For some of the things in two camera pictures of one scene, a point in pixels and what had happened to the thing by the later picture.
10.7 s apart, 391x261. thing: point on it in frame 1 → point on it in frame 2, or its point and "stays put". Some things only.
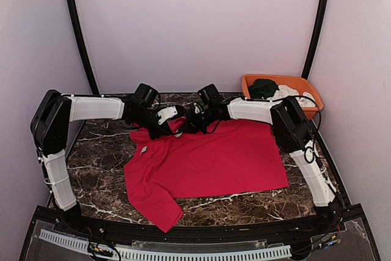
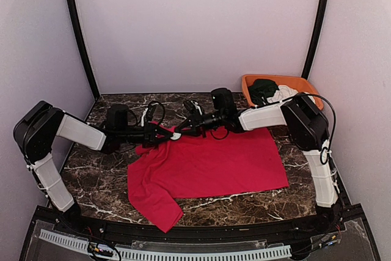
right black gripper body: x=196 y=123 stays put
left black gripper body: x=154 y=133 → x=148 y=139
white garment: x=305 y=99 stays put
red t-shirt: x=234 y=156 stays put
